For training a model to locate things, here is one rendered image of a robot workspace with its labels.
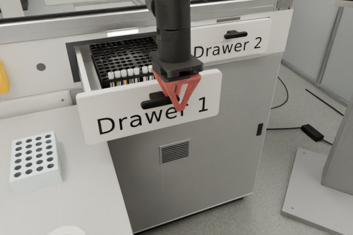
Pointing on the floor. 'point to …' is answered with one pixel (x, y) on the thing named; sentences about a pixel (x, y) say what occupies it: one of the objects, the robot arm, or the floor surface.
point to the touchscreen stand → (324, 184)
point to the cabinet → (187, 147)
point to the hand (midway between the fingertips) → (176, 103)
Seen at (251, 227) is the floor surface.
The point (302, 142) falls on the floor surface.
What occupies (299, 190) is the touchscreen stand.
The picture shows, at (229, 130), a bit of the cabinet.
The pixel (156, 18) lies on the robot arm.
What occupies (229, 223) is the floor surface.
